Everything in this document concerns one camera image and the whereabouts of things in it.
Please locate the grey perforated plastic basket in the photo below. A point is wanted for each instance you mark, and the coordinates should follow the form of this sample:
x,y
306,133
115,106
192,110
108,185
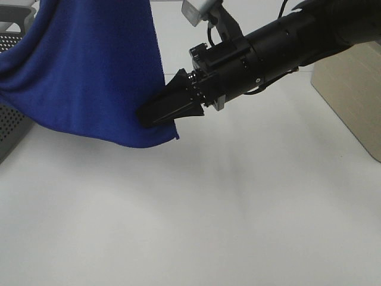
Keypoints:
x,y
14,123

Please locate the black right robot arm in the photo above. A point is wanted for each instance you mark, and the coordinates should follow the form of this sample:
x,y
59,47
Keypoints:
x,y
312,31

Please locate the beige storage bin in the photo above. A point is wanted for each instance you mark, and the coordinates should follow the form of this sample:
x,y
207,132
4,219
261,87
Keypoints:
x,y
350,84

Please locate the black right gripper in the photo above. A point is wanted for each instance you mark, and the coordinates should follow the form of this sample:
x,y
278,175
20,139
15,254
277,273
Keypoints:
x,y
220,74

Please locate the blue microfibre towel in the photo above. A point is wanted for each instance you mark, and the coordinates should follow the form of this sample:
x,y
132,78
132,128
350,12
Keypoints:
x,y
90,66

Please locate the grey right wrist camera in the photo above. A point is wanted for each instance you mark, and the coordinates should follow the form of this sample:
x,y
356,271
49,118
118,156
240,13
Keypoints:
x,y
198,11

